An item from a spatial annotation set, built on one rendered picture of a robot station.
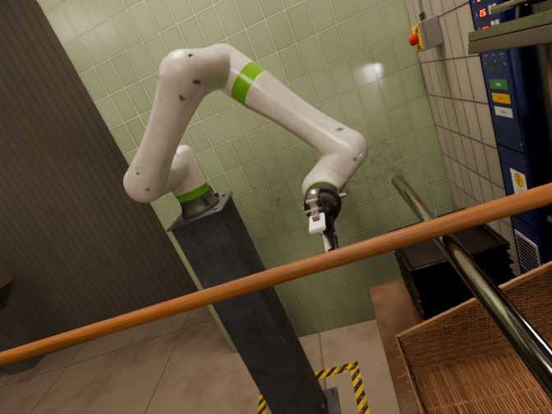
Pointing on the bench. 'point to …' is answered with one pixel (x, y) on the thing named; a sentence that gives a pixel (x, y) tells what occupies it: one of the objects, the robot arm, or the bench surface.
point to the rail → (512, 25)
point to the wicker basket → (478, 355)
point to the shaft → (295, 270)
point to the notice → (518, 181)
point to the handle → (512, 7)
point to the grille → (527, 252)
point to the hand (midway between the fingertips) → (324, 244)
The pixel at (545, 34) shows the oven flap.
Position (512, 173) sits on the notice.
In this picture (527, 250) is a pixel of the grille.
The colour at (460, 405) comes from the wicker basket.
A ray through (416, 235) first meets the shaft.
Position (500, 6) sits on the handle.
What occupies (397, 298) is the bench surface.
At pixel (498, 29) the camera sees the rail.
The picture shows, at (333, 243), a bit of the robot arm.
